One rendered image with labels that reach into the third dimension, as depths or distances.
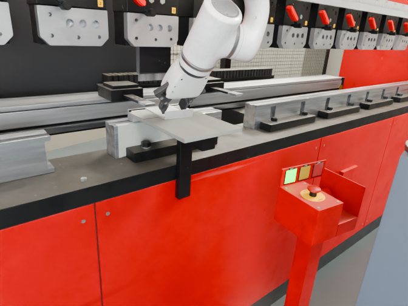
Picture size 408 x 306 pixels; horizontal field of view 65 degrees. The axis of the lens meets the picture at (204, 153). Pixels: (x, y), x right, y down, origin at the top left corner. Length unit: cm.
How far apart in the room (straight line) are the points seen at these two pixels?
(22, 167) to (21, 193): 8
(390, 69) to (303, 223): 200
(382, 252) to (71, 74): 119
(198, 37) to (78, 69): 79
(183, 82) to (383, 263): 64
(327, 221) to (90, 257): 65
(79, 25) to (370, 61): 241
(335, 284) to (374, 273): 105
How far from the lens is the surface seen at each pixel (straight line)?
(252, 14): 74
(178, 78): 77
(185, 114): 87
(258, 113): 125
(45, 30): 79
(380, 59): 286
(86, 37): 82
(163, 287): 110
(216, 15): 66
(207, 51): 70
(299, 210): 100
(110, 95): 111
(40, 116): 111
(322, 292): 190
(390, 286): 94
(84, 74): 141
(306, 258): 115
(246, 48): 73
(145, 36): 88
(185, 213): 99
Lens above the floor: 123
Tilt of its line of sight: 21 degrees down
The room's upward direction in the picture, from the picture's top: 4 degrees clockwise
